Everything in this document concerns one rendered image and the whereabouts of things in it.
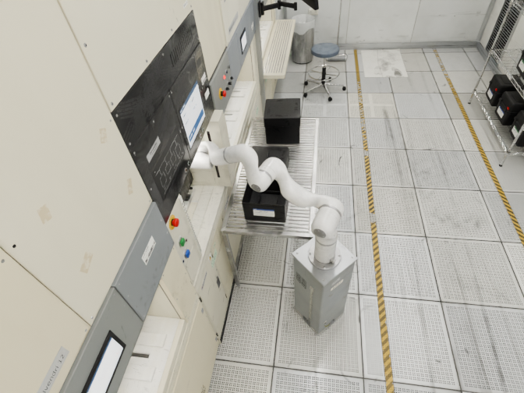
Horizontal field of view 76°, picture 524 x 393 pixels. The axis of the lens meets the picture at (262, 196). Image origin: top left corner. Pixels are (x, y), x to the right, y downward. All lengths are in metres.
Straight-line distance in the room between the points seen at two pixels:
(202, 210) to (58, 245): 1.35
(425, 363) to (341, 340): 0.56
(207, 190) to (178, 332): 0.96
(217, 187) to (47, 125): 1.55
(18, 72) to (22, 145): 0.15
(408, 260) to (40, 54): 2.79
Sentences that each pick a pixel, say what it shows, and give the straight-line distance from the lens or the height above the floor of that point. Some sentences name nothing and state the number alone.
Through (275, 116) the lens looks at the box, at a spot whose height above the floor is 1.01.
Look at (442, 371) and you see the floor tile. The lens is 2.75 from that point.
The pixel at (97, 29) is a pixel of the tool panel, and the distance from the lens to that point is 1.12.
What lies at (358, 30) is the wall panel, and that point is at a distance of 6.08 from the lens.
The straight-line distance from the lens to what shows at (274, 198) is 2.32.
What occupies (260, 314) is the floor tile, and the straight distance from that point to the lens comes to 2.71.
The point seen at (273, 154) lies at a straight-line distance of 2.53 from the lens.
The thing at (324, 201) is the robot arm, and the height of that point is 1.19.
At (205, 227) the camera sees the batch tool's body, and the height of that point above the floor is 0.87.
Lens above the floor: 2.48
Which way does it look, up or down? 47 degrees down
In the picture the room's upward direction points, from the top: 7 degrees counter-clockwise
